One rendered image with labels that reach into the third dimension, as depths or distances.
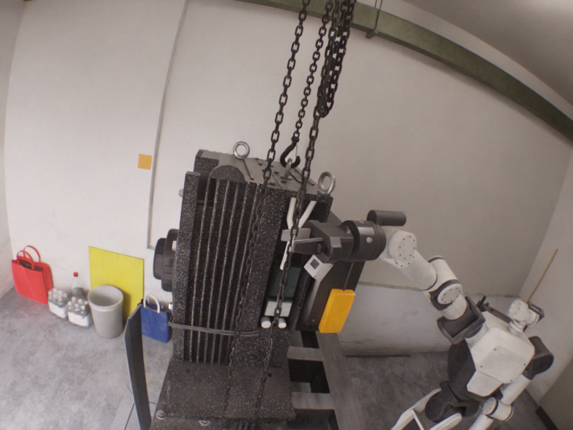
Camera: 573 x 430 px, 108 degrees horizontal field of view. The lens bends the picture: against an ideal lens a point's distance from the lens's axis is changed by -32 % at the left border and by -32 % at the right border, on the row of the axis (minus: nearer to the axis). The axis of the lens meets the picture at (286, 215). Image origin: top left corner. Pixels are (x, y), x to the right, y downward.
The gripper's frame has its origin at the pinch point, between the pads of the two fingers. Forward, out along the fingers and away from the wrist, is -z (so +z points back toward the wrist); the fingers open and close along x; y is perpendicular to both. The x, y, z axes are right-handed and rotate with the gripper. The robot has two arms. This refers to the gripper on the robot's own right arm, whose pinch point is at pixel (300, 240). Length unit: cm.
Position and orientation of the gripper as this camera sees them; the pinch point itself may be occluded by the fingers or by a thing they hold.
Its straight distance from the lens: 58.3
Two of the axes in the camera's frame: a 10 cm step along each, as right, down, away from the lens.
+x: -3.8, -3.4, 8.6
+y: 1.8, -9.4, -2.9
